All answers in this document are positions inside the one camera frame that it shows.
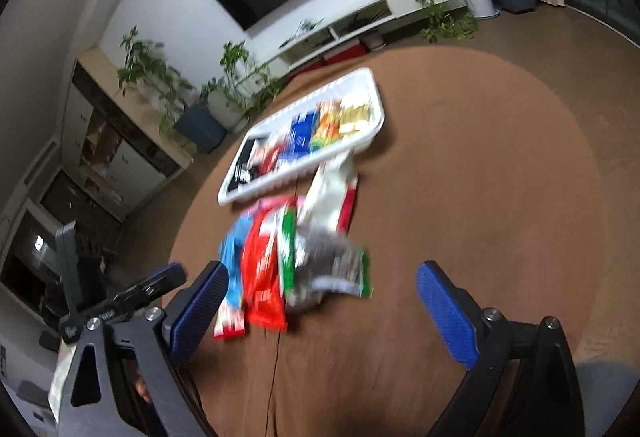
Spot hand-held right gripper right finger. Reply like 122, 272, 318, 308
416, 260, 586, 437

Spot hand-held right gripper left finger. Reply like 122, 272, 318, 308
57, 261, 230, 437

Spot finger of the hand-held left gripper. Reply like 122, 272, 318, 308
125, 262, 187, 304

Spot light blue snack packet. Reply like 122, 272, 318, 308
220, 212, 256, 318

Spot red snack packet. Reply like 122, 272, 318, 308
240, 204, 288, 333

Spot pink snack packet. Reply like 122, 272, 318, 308
252, 196, 298, 218

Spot black snack packet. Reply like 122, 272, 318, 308
227, 139, 266, 192

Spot green white seed packet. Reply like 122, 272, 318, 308
280, 209, 373, 308

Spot white silver snack packet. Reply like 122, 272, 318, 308
297, 152, 358, 235

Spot orange snack stick packet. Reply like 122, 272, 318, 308
312, 102, 346, 150

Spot gold snack packet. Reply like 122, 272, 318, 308
340, 102, 373, 135

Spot white plastic tray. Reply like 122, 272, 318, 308
217, 67, 387, 206

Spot tall tree plant in blue pot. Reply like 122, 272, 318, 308
116, 26, 228, 152

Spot grey mesh chair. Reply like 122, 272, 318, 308
575, 359, 640, 437

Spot trailing plant on shelf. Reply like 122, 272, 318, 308
220, 41, 283, 112

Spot white television cabinet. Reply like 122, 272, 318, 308
277, 0, 468, 70

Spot white wall cabinet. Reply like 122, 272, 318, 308
37, 47, 193, 223

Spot tangled cables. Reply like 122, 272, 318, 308
280, 17, 326, 48

